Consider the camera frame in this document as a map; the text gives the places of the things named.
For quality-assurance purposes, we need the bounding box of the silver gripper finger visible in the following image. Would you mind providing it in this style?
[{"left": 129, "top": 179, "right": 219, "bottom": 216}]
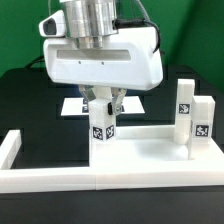
[
  {"left": 78, "top": 85, "right": 96, "bottom": 103},
  {"left": 108, "top": 88, "right": 127, "bottom": 115}
]

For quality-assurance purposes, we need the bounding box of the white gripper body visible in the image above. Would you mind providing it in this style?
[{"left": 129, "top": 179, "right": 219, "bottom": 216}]
[{"left": 39, "top": 10, "right": 163, "bottom": 90}]

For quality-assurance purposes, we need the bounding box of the white desk top tray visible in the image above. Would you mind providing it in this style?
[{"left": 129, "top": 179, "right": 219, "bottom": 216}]
[{"left": 87, "top": 123, "right": 223, "bottom": 169}]

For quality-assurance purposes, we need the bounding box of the black tag marker plate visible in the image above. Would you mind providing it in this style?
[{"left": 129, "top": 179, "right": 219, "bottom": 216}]
[{"left": 61, "top": 96, "right": 145, "bottom": 116}]

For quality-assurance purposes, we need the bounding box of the white U-shaped obstacle fence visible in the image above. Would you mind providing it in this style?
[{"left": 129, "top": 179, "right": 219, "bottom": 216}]
[{"left": 0, "top": 130, "right": 224, "bottom": 194}]

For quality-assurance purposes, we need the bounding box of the black cable bundle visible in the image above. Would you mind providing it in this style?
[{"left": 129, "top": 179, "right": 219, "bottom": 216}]
[{"left": 24, "top": 54, "right": 46, "bottom": 69}]

